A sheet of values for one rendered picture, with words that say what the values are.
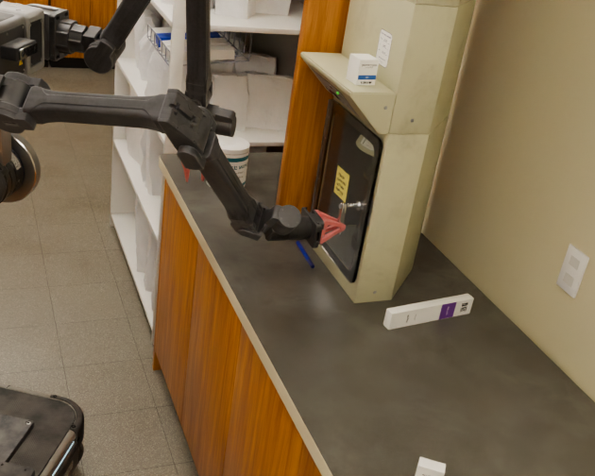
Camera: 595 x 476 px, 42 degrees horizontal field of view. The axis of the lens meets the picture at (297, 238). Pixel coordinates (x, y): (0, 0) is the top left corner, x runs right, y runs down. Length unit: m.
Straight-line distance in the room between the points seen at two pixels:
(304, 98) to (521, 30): 0.59
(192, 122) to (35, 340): 2.03
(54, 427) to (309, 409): 1.17
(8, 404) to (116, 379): 0.60
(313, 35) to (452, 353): 0.89
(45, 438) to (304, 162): 1.17
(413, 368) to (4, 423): 1.35
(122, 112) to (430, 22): 0.71
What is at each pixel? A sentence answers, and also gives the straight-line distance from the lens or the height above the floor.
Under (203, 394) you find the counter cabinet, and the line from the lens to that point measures 2.52.
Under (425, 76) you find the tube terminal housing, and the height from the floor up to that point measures 1.55.
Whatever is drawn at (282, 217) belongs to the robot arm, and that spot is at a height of 1.21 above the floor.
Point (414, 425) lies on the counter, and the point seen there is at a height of 0.94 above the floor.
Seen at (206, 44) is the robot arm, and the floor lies 1.50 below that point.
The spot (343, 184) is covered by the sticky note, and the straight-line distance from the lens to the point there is 2.05.
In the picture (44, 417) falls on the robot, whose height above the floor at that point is 0.24.
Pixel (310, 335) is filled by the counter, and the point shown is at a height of 0.94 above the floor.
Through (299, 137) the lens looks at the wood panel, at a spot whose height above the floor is 1.26.
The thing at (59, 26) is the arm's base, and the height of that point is 1.48.
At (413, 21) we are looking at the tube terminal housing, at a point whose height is 1.67.
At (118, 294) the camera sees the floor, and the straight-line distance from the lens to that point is 3.73.
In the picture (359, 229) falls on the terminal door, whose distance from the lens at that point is 1.97.
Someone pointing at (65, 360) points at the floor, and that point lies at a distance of 3.32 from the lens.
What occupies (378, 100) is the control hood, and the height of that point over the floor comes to 1.49.
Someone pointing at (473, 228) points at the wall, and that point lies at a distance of 2.33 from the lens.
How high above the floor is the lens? 2.01
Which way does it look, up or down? 27 degrees down
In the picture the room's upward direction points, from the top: 9 degrees clockwise
